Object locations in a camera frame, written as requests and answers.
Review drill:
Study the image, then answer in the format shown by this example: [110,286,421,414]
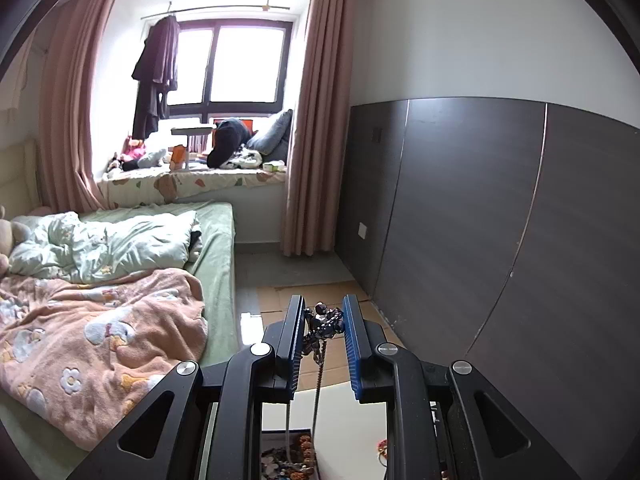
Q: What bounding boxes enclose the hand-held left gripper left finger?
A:
[67,294,307,480]

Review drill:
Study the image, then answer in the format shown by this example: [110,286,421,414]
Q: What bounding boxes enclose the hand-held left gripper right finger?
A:
[341,294,583,480]

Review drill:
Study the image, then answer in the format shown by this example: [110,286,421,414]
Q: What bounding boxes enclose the silver chain necklace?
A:
[284,302,347,468]

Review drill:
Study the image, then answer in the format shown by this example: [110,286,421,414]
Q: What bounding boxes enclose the black jewelry box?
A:
[261,427,316,480]

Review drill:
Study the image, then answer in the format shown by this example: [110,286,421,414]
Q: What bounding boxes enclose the brown bead bracelet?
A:
[297,435,316,478]

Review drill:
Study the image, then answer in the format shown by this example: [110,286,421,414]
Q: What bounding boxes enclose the flattened cardboard sheets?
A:
[255,280,406,391]

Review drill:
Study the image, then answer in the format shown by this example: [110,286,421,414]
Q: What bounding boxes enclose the bed with green sheet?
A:
[0,200,238,461]

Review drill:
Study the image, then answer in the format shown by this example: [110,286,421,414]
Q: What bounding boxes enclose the pink floral blanket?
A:
[0,267,209,453]

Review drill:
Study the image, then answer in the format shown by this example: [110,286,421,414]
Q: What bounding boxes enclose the patterned window seat cushion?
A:
[97,165,288,206]

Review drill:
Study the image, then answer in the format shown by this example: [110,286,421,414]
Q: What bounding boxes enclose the pale green patterned duvet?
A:
[9,210,201,283]

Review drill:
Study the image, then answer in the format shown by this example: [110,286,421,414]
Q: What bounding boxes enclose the white patterned cloth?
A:
[230,145,263,170]

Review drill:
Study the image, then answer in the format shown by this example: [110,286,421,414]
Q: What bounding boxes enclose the pink curtain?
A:
[280,0,358,257]
[37,0,121,213]

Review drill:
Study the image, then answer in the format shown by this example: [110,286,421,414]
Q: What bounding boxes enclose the grey pillow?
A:
[246,108,294,161]

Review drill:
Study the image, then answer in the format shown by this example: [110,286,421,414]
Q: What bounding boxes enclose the black clothing heap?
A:
[206,117,253,170]

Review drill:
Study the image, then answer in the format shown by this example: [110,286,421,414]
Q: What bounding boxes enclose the small folding table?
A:
[171,122,216,171]

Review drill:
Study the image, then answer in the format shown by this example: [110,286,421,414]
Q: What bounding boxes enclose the dark framed window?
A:
[142,20,293,123]

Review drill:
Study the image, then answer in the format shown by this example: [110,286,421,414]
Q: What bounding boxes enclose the beige plush toy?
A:
[0,205,31,276]

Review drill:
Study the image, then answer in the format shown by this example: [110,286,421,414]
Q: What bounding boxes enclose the cream bed headboard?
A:
[0,137,51,221]

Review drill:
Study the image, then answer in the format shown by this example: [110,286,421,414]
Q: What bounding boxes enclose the hanging dark clothes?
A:
[131,14,180,141]

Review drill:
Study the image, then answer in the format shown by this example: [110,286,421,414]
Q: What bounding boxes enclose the metal clothes rod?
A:
[140,0,292,22]

